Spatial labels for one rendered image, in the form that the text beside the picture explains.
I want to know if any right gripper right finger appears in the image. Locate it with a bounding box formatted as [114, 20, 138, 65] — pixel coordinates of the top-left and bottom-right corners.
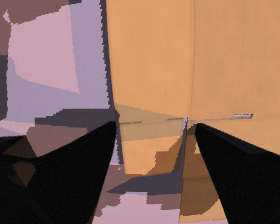
[195, 123, 280, 224]

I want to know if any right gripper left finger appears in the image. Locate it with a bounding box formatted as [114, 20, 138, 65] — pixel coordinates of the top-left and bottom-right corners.
[0, 121, 117, 224]

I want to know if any brown cardboard blank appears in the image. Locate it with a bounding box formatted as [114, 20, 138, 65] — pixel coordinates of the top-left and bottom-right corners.
[106, 0, 280, 223]

